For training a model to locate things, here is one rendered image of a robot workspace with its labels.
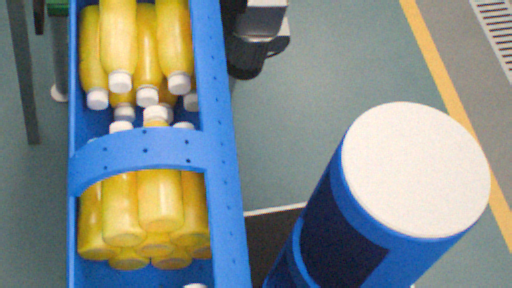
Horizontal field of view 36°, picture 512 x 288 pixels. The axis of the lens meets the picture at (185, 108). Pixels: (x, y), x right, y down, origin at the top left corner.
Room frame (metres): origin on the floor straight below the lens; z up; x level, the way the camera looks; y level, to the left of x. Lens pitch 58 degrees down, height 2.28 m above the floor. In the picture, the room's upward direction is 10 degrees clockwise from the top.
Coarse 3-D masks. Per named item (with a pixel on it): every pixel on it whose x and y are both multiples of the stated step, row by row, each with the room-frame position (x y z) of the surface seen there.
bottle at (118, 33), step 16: (112, 0) 0.90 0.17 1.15; (128, 0) 0.91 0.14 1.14; (112, 16) 0.87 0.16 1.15; (128, 16) 0.87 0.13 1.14; (112, 32) 0.83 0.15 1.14; (128, 32) 0.84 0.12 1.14; (112, 48) 0.80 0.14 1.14; (128, 48) 0.81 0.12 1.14; (112, 64) 0.77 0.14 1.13; (128, 64) 0.78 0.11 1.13
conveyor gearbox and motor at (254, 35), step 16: (256, 0) 1.21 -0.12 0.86; (272, 0) 1.22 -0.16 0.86; (240, 16) 1.19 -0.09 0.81; (256, 16) 1.19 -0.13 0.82; (272, 16) 1.20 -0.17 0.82; (240, 32) 1.19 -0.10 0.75; (256, 32) 1.20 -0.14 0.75; (272, 32) 1.21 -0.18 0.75; (288, 32) 1.25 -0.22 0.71; (240, 48) 1.21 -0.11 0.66; (256, 48) 1.20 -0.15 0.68; (272, 48) 1.24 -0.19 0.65; (240, 64) 1.20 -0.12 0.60; (256, 64) 1.22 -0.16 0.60
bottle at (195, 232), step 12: (192, 180) 0.57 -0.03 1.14; (204, 180) 0.58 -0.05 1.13; (192, 192) 0.55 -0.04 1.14; (204, 192) 0.56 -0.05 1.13; (192, 204) 0.53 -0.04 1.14; (204, 204) 0.54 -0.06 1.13; (192, 216) 0.51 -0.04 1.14; (204, 216) 0.52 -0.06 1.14; (180, 228) 0.49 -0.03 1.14; (192, 228) 0.49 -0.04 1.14; (204, 228) 0.50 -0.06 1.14; (180, 240) 0.49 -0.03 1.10; (192, 240) 0.49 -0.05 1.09; (204, 240) 0.49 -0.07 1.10
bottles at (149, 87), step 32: (96, 32) 0.87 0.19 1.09; (96, 64) 0.80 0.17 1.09; (96, 96) 0.74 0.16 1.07; (128, 96) 0.78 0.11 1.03; (160, 96) 0.79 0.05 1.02; (192, 96) 0.78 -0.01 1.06; (96, 192) 0.55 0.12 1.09; (96, 224) 0.49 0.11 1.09; (96, 256) 0.46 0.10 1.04; (128, 256) 0.47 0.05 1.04; (160, 256) 0.48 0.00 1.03; (192, 256) 0.49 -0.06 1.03
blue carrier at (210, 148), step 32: (96, 0) 0.97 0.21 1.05; (192, 0) 0.88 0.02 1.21; (192, 32) 0.81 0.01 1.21; (224, 64) 0.80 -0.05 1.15; (224, 96) 0.73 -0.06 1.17; (96, 128) 0.72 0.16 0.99; (160, 128) 0.60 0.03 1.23; (224, 128) 0.66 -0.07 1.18; (96, 160) 0.55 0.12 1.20; (128, 160) 0.54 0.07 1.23; (160, 160) 0.55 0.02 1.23; (192, 160) 0.56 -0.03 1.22; (224, 160) 0.59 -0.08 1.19; (224, 192) 0.54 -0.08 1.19; (224, 224) 0.48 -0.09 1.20; (224, 256) 0.43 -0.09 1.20
